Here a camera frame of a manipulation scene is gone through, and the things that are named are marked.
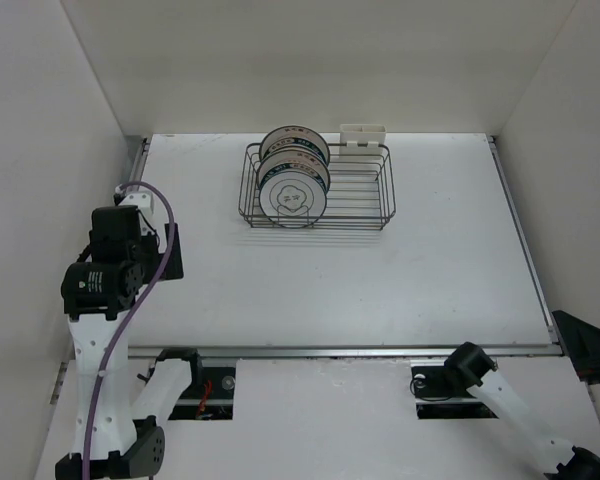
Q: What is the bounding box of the white plate black flower outline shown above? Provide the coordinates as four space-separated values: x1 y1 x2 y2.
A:
259 171 327 228

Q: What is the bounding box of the orange sunburst plate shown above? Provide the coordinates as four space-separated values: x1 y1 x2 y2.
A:
259 125 330 166
260 147 328 171

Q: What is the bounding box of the grey wire dish rack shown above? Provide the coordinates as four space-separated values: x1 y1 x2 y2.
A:
238 142 396 230

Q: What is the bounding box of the plate with dark green rim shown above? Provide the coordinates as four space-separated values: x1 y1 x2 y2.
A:
257 149 331 193

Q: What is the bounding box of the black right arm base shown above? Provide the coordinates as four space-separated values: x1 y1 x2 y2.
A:
409 365 497 420

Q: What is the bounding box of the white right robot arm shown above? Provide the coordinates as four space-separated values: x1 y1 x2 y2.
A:
443 310 600 479

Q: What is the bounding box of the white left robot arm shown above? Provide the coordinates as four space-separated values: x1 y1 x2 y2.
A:
55 204 204 479

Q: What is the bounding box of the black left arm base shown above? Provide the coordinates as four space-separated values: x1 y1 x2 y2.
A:
169 366 236 421

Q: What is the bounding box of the white plastic cutlery holder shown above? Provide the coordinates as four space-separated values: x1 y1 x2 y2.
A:
340 124 387 149

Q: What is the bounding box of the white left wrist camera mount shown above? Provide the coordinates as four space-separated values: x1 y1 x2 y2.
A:
114 185 155 217

